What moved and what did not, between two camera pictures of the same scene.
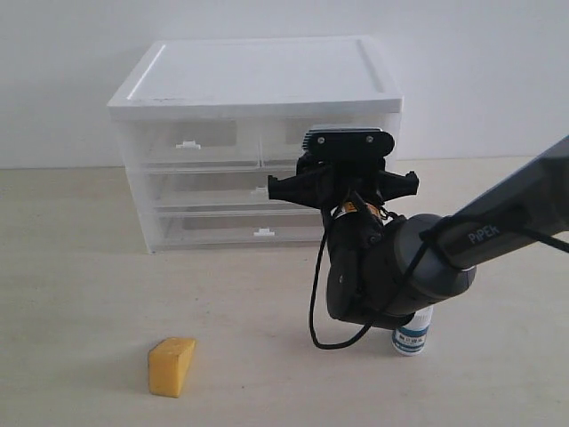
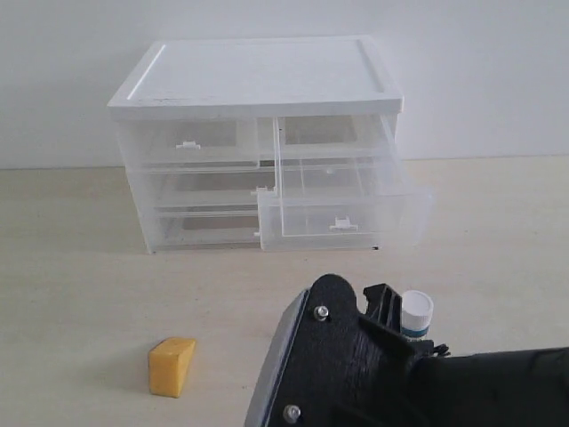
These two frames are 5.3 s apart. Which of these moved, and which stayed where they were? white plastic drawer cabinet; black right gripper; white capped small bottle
Moved: black right gripper
Stayed: white plastic drawer cabinet; white capped small bottle
